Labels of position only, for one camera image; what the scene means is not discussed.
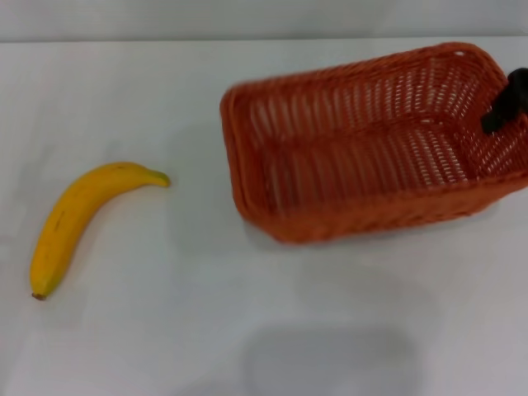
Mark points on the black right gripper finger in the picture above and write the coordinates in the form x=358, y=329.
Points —
x=505, y=106

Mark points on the orange woven rectangular basket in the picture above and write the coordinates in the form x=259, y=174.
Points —
x=350, y=173

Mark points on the yellow banana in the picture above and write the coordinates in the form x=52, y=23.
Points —
x=72, y=208

